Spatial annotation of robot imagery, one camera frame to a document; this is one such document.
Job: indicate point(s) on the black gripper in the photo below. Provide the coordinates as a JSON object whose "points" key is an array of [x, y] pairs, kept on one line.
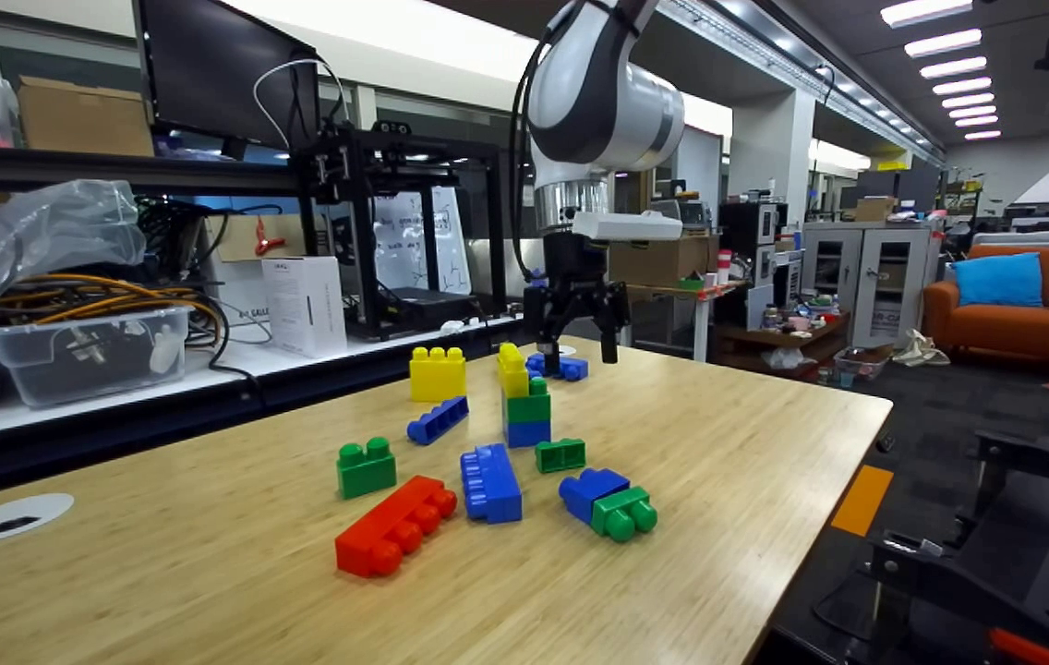
{"points": [[578, 265]]}

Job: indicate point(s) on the yellow three-stud block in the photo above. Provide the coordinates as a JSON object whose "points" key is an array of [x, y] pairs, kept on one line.
{"points": [[510, 371]]}

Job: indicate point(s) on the narrow green block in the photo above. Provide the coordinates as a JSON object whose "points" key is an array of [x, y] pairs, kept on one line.
{"points": [[529, 405]]}

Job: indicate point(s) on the square blue block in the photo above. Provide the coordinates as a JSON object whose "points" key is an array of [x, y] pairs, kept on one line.
{"points": [[590, 489]]}

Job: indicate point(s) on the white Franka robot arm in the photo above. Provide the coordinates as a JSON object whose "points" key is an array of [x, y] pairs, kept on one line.
{"points": [[599, 97]]}

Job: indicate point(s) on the wide blue block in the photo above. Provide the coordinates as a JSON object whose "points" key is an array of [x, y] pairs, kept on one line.
{"points": [[569, 368]]}

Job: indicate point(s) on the small green block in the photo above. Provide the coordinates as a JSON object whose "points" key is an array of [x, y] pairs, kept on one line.
{"points": [[560, 457], [627, 516]]}

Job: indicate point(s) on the tall yellow block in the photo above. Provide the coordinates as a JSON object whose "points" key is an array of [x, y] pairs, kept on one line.
{"points": [[439, 376]]}

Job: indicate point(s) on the slim long blue block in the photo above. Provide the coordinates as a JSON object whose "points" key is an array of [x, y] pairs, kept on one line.
{"points": [[439, 417]]}

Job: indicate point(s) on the thick long blue block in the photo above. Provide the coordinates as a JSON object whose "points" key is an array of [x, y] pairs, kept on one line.
{"points": [[491, 480]]}

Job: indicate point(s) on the green two-stud block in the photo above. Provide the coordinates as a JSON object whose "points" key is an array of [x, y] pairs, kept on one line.
{"points": [[369, 466]]}

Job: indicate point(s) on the red four-stud block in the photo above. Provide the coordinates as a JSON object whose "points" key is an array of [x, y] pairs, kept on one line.
{"points": [[397, 527]]}

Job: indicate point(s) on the brown cardboard box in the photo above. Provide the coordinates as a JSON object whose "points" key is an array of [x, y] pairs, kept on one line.
{"points": [[88, 116], [658, 259]]}

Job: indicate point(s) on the white office table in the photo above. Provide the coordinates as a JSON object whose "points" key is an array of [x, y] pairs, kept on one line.
{"points": [[684, 296]]}

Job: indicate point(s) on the black 3D printer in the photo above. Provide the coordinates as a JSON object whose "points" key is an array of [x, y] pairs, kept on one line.
{"points": [[397, 222]]}

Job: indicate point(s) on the white cardboard box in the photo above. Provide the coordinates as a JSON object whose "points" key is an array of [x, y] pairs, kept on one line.
{"points": [[303, 304]]}

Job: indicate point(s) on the white cabinet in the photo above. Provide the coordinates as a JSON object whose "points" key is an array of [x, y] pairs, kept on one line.
{"points": [[864, 283]]}

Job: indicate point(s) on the white side table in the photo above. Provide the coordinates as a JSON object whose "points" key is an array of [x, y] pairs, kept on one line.
{"points": [[243, 362]]}

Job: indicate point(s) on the orange sticker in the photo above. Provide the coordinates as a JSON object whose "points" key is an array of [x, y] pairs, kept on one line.
{"points": [[864, 499]]}

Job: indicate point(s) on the blue cushion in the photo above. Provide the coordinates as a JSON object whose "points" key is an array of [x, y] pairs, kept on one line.
{"points": [[1000, 283]]}

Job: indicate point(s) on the black monitor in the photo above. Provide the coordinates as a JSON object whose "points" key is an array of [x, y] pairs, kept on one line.
{"points": [[223, 67]]}

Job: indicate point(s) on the orange sofa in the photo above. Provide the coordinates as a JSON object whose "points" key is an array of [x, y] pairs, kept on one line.
{"points": [[1018, 328]]}

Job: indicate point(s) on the ceiling light panel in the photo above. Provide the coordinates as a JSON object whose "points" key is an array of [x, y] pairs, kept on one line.
{"points": [[925, 11], [956, 67], [942, 46], [962, 85]]}

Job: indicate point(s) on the clear plastic bin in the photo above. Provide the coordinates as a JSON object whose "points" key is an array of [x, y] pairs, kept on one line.
{"points": [[82, 357]]}

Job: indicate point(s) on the black shelf board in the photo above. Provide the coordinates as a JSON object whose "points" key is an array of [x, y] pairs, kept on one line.
{"points": [[58, 167]]}

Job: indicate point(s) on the clear plastic bag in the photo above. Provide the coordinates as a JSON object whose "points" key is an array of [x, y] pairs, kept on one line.
{"points": [[31, 243]]}

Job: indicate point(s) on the white table grommet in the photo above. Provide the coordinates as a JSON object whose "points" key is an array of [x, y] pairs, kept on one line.
{"points": [[13, 520]]}

